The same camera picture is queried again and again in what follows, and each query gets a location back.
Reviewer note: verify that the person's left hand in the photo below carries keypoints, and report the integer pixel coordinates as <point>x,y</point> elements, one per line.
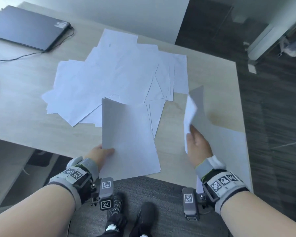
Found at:
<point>100,154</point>

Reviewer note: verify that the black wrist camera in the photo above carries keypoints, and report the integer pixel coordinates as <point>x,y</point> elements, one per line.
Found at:
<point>190,204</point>
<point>106,194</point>

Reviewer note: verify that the grey closed laptop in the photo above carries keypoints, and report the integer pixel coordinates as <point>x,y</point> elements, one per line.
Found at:
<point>24,27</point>

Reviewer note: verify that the person's left forearm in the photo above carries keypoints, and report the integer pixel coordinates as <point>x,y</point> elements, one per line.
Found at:
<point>32,214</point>

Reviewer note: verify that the stack of white sheets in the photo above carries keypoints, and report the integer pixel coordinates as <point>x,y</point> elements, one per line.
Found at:
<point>231,155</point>

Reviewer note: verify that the person's right hand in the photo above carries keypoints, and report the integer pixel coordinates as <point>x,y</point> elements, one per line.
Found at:
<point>199,146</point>

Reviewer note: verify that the person's left black shoe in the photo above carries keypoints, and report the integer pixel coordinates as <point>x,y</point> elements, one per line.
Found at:
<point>116,207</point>

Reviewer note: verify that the white table leg panel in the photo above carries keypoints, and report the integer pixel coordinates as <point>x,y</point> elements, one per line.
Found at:
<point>7,170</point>

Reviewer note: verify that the thin bundle of white papers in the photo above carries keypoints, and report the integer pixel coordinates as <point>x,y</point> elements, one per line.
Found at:
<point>130,140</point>

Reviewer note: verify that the person's black shoe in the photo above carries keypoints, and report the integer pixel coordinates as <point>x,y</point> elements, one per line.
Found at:
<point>116,207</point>
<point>145,217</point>

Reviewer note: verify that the person's black trousers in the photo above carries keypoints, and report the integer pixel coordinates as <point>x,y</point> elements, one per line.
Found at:
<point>120,227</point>

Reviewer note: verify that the person's right black shoe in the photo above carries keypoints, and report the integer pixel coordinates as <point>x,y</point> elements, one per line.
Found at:
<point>145,217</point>

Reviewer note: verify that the light wooden table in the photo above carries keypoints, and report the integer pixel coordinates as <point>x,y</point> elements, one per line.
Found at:
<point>22,115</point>

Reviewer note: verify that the white pillar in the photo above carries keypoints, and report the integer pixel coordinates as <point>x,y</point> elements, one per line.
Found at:
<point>260,44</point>

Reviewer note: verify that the single white paper sheet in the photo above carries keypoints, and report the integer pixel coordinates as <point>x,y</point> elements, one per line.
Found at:
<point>197,108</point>

